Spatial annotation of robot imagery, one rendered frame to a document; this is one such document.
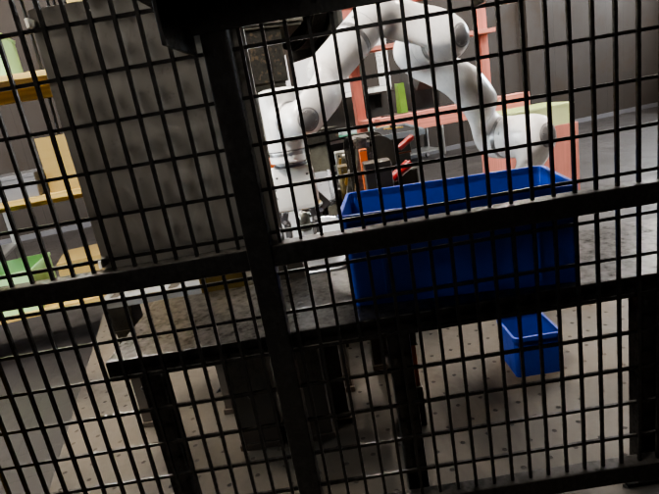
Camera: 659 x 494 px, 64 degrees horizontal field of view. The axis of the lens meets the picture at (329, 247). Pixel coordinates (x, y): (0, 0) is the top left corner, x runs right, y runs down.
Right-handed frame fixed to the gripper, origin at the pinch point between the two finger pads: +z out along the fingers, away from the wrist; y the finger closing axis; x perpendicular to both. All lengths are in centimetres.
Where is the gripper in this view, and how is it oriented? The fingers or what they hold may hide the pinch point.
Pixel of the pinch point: (302, 230)
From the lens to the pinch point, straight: 120.6
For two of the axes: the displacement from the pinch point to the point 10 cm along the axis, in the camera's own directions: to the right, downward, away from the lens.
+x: 0.3, 2.7, -9.6
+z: 1.6, 9.5, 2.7
